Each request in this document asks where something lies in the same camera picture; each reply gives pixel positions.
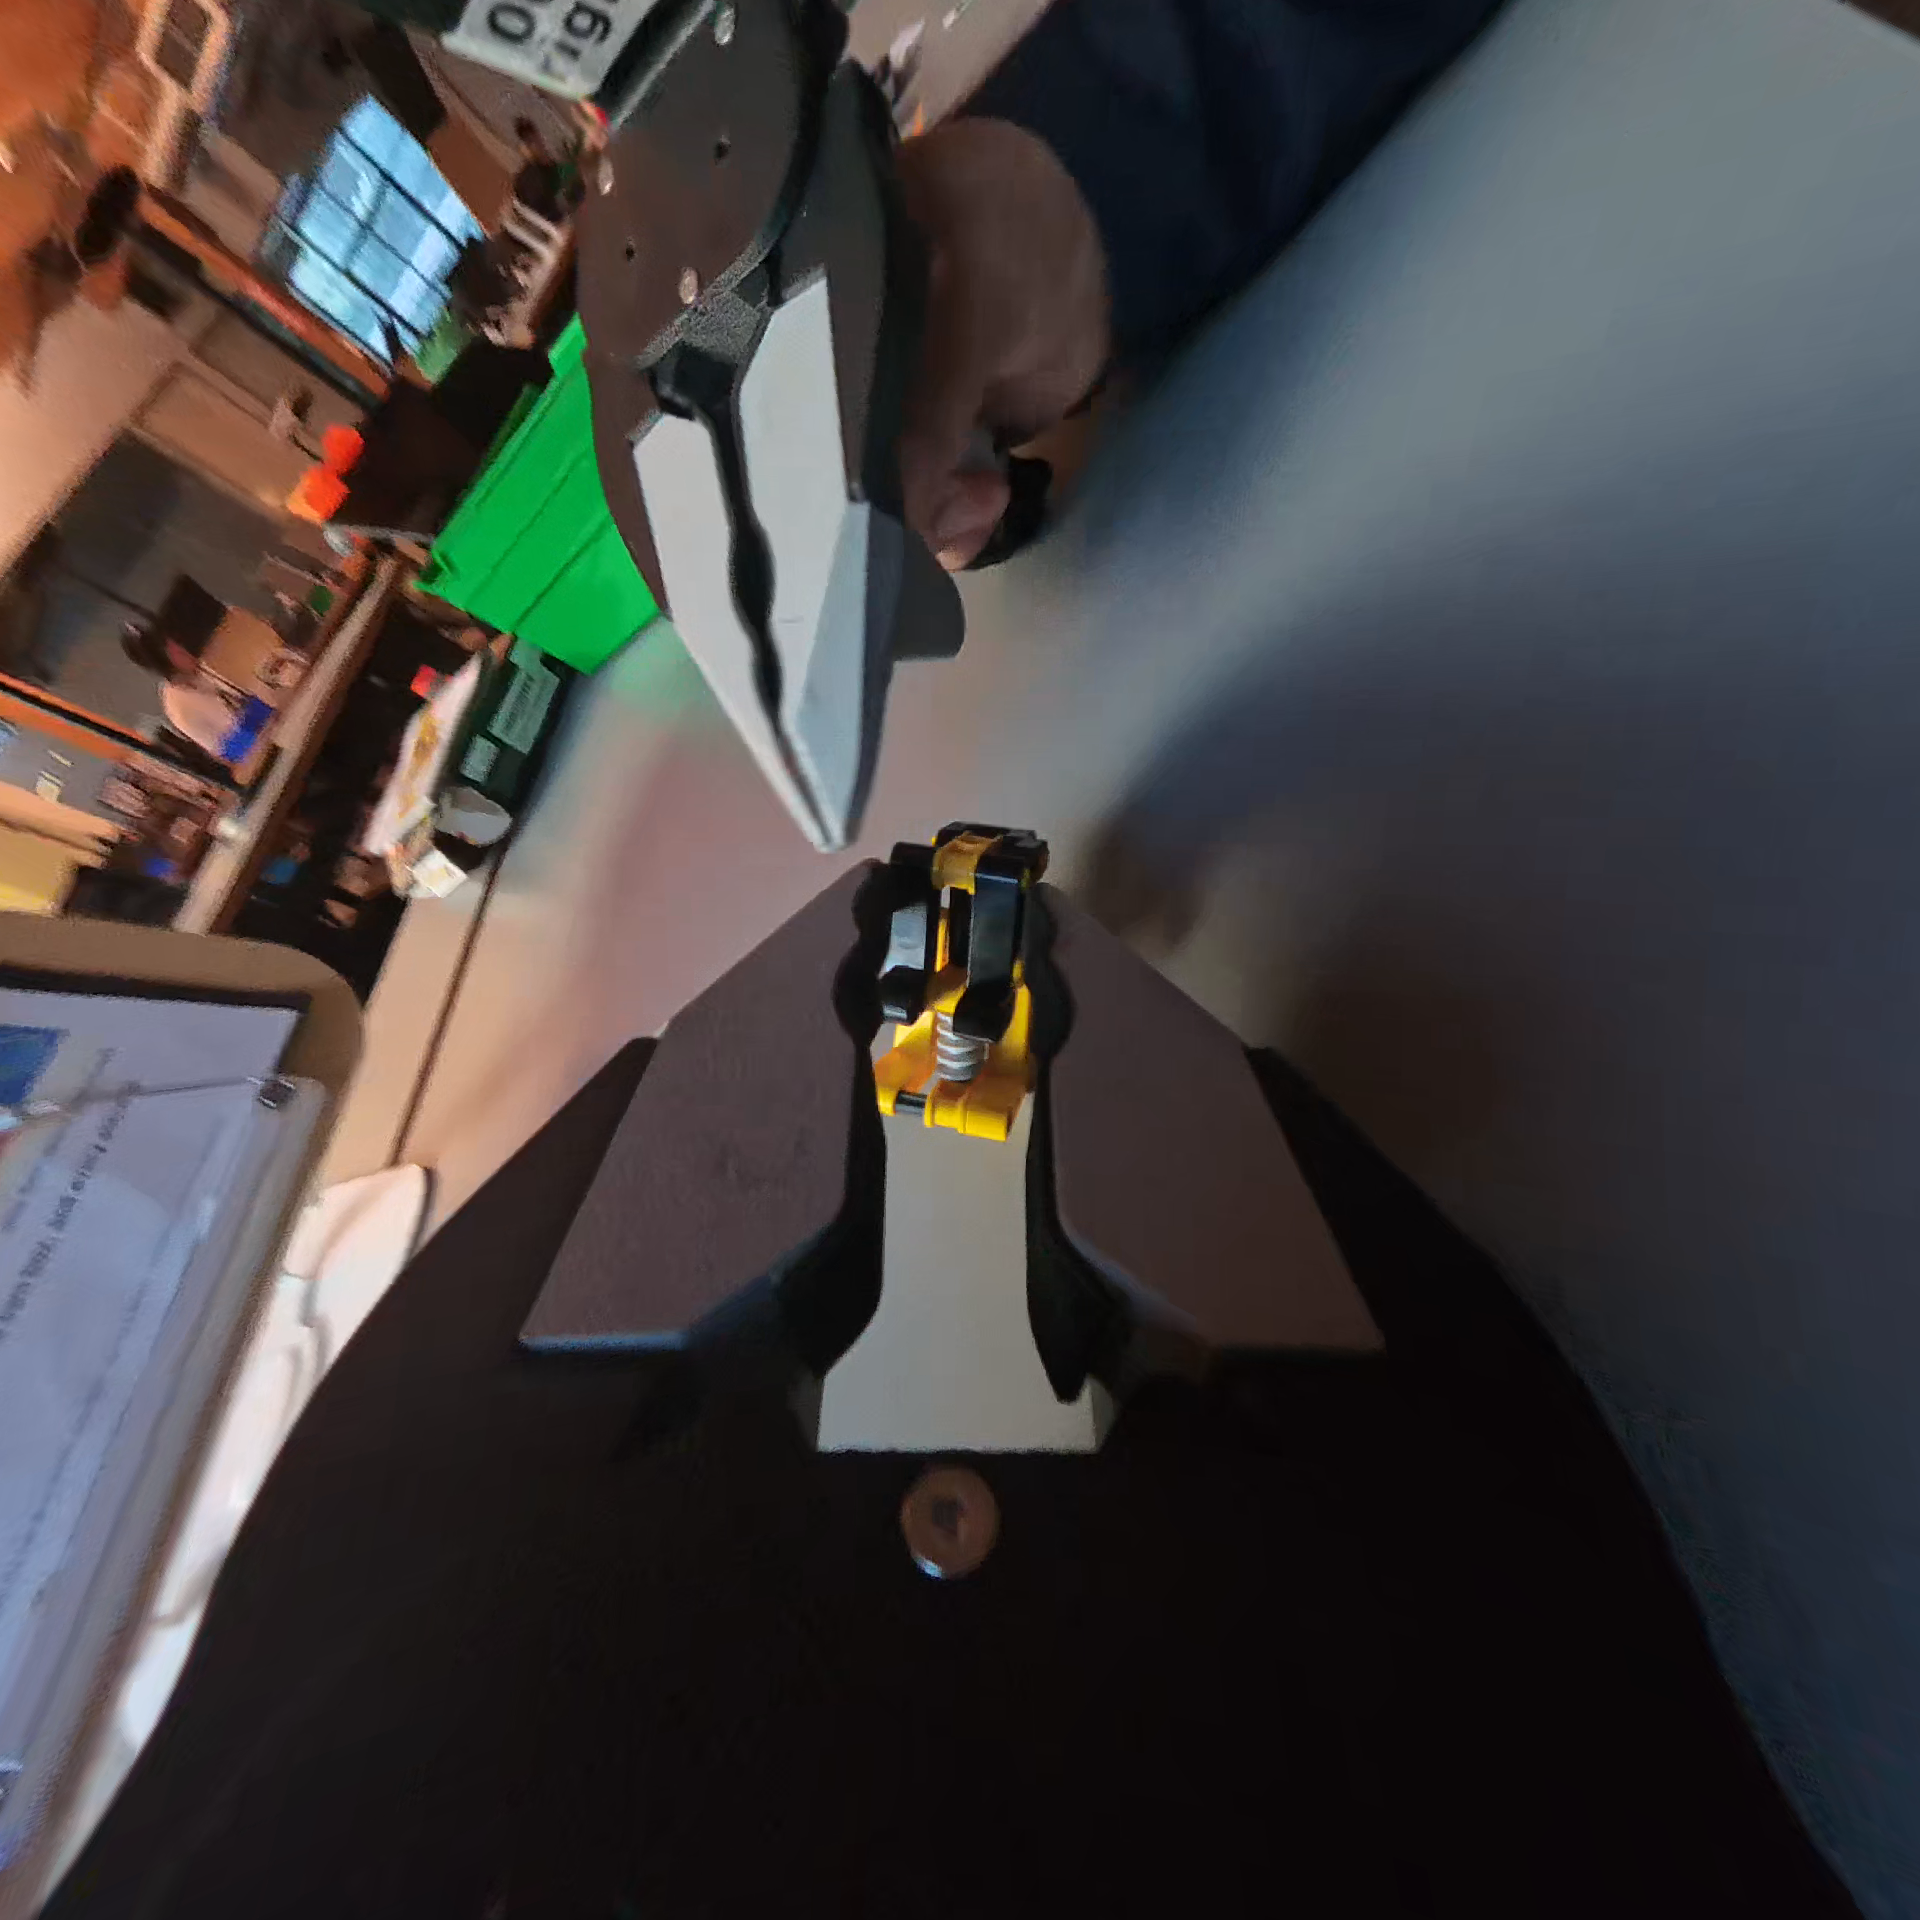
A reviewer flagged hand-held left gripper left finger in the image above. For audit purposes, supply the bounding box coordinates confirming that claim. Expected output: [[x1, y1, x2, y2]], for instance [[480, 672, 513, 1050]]
[[519, 862, 887, 1389]]

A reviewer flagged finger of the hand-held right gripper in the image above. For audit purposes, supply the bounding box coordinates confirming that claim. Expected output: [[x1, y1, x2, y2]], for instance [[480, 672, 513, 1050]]
[[728, 272, 912, 846], [625, 407, 846, 855]]

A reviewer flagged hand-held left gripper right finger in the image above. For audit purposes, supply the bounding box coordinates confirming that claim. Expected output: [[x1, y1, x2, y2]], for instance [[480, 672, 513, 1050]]
[[1025, 882, 1384, 1404]]

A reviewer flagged green storage bin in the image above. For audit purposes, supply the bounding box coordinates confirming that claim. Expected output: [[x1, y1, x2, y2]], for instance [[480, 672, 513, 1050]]
[[412, 315, 672, 680]]

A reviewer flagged yellow black lego model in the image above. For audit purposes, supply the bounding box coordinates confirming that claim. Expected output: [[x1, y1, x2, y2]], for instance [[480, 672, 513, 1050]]
[[871, 823, 1050, 1136]]

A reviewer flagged person's right forearm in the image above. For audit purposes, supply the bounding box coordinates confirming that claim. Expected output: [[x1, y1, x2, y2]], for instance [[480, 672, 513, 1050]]
[[959, 0, 1508, 367]]

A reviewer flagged person's right hand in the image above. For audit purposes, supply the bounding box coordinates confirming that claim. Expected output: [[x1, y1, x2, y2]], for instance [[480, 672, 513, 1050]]
[[900, 115, 1122, 572]]

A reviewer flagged paned window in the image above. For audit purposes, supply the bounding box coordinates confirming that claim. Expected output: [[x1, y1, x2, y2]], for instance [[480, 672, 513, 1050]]
[[262, 96, 489, 366]]

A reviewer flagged wooden instruction board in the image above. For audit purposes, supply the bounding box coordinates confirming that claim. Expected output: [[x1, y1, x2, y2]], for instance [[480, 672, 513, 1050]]
[[0, 911, 365, 1920]]

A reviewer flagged long wooden-edged table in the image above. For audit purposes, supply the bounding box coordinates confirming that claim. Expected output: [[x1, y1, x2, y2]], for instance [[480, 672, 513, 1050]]
[[172, 551, 409, 934]]

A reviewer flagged clear acrylic holder bar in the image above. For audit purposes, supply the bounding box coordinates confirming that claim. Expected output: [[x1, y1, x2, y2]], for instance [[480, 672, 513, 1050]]
[[0, 1072, 330, 1847]]

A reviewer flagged printed instruction sheet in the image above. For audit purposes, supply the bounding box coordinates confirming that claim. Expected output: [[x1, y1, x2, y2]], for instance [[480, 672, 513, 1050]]
[[0, 990, 304, 1653]]

